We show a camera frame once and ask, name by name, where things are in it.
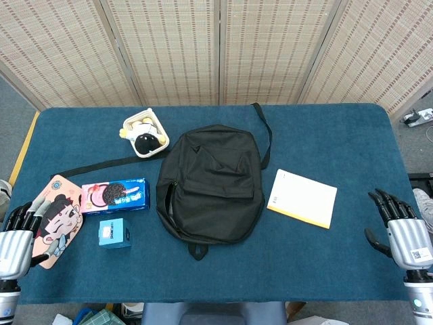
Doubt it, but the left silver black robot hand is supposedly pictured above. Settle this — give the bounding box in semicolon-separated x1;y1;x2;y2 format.
0;198;61;280

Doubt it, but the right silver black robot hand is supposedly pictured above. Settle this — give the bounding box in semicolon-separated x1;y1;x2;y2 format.
364;188;433;271

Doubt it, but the white book with yellow edge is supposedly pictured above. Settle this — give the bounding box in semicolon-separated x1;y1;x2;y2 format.
266;169;338;230

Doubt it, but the black backpack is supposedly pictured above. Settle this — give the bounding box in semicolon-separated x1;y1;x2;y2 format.
49;102;273;261

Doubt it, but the grey sneaker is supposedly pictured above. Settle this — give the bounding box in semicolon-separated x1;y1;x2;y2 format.
412;188;433;234

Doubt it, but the pink cartoon girl board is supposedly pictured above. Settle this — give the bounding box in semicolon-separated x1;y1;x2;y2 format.
30;174;85;270

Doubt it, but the small light blue box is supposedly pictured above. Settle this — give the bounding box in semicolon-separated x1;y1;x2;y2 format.
98;217;133;250

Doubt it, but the yellow wooden table edge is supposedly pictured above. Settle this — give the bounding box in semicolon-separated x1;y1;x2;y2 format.
8;110;41;187

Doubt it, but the green cutting mat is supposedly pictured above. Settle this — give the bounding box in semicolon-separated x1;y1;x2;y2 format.
81;307;118;325

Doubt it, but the white power strip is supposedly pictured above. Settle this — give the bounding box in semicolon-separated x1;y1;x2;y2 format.
401;107;433;128

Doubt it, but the blue table cloth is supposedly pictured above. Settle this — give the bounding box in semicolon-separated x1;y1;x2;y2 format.
6;103;420;304

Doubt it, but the blue pink cookie box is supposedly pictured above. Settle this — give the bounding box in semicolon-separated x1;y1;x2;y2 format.
80;177;151;216

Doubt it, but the cream plastic container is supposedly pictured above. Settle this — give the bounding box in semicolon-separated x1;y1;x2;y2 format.
122;107;170;159

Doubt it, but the black white plush doll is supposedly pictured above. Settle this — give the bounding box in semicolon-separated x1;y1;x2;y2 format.
118;116;168;153

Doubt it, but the bamboo folding screen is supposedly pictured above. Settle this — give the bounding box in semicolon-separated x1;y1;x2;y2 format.
0;0;433;116

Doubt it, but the black metal frame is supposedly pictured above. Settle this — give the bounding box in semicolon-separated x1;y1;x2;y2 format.
407;172;433;190

